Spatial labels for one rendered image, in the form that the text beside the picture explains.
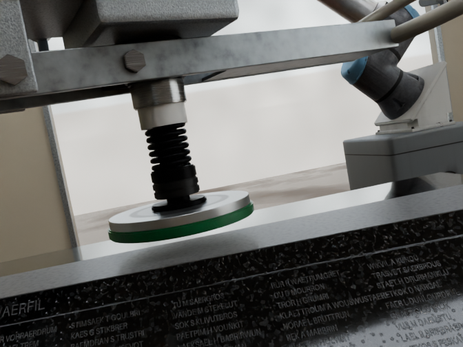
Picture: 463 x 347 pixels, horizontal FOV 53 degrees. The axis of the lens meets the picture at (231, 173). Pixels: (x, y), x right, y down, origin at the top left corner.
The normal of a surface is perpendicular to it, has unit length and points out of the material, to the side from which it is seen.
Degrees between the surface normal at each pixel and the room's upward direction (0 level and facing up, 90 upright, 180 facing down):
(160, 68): 90
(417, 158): 90
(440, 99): 90
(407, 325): 45
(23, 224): 90
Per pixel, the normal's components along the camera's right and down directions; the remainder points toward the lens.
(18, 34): 0.48, -0.02
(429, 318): -0.08, -0.65
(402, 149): 0.17, 0.05
